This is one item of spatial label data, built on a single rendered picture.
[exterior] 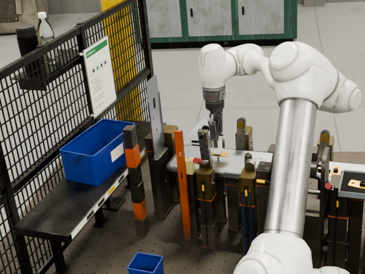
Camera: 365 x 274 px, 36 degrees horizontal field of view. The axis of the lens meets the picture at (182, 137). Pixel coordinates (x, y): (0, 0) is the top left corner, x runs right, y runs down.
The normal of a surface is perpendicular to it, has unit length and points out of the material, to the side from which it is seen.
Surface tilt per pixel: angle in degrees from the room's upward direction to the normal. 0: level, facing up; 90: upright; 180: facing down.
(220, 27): 90
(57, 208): 0
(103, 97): 90
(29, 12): 90
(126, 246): 0
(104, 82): 90
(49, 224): 0
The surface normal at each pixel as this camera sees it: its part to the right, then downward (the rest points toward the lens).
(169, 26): -0.16, 0.44
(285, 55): -0.66, -0.47
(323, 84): 0.71, -0.01
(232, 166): -0.08, -0.90
